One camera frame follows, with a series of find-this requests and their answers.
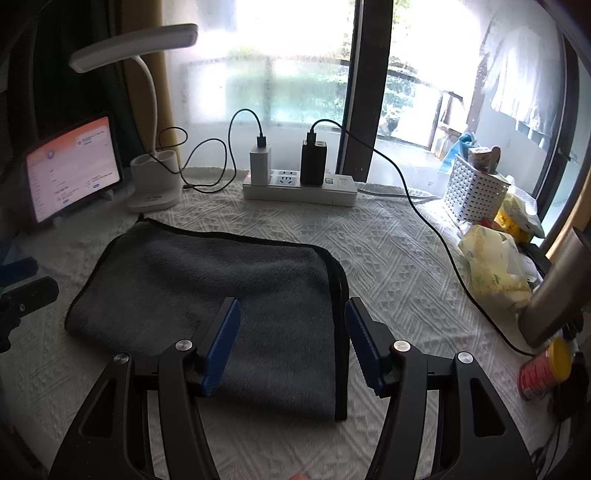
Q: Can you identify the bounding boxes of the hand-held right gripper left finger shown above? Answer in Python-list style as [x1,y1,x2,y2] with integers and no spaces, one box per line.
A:
[48,297,241,480]

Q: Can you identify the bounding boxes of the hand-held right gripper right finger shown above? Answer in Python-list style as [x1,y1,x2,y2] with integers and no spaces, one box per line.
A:
[344,296,539,480]

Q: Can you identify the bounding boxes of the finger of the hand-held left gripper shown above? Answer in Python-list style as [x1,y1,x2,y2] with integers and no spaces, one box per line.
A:
[0,257,60,354]

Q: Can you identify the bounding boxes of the grey towel with black trim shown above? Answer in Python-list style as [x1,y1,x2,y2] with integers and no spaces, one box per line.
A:
[65,216,349,422]

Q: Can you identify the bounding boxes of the white textured tablecloth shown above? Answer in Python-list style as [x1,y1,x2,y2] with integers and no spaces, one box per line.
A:
[0,166,561,480]

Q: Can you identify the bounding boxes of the tablet with lit screen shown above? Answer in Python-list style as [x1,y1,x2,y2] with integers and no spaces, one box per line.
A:
[24,113,124,227]

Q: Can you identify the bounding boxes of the pale printed plastic bag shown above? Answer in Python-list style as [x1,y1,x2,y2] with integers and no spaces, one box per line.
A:
[458,224,534,315]

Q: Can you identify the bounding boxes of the white power strip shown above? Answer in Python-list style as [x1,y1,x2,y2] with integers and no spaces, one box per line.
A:
[242,168,358,208]

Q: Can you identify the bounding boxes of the white desk lamp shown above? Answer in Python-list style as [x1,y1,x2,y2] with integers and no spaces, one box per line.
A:
[69,23,199,214]

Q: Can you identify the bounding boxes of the red can with yellow lid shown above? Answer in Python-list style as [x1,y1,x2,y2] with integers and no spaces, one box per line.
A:
[517,337,574,400]

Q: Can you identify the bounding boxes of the white charger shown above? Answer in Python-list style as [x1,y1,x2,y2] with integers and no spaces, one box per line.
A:
[249,145,271,186]

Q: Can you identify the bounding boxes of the white perforated basket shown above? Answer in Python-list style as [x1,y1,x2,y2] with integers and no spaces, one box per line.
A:
[442,153,512,223]

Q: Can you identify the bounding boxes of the black charger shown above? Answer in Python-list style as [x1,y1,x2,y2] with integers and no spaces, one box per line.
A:
[300,141,328,188]

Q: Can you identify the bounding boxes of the yellow plastic bag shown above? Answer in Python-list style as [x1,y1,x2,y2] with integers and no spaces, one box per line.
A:
[492,191,546,244]

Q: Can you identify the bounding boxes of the steel thermos bottle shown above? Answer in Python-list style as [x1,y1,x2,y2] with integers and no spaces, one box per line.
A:
[517,227,591,349]

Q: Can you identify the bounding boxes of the yellow curtain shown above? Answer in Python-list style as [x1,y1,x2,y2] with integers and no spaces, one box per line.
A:
[121,0,172,160]

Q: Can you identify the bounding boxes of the hanging white clothes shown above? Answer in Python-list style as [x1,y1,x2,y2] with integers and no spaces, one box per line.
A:
[475,18,565,139]

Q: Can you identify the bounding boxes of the black cable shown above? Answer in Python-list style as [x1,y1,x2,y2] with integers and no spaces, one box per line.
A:
[307,119,536,357]
[157,109,267,195]

